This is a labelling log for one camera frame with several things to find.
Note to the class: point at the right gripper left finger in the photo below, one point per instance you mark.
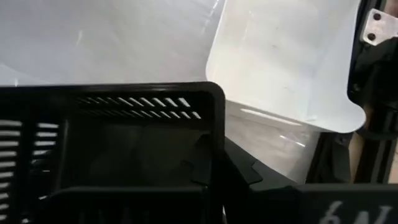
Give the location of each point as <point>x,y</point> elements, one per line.
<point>124,205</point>

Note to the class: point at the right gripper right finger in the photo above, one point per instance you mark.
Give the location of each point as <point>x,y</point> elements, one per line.
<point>311,205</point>

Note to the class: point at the black slotted plastic basket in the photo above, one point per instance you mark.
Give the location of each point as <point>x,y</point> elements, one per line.
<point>140,90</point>

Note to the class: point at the black aluminium table frame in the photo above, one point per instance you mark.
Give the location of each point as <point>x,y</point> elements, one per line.
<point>379,93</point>

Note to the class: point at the silver metal bracket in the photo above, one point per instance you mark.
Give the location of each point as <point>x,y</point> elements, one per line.
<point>382,26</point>

